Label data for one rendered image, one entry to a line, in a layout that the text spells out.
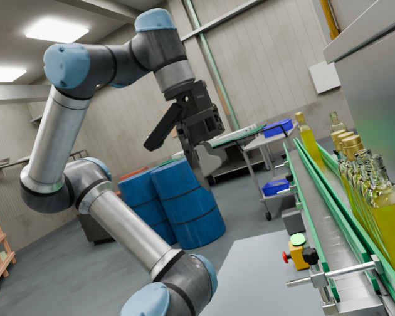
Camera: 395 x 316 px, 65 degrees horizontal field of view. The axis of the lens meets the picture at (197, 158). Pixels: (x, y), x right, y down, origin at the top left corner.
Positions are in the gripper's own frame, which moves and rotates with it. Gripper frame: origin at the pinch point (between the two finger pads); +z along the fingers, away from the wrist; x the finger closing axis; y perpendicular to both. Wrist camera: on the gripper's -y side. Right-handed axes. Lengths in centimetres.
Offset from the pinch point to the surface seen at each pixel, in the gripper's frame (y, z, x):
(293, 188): 15, 22, 53
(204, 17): -51, -232, 659
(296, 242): 10.5, 34.0, 35.0
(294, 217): 11, 36, 61
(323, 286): 15.2, 23.9, -7.1
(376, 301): 23.0, 29.6, -5.9
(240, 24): 16, -183, 650
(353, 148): 29.4, 3.8, 3.8
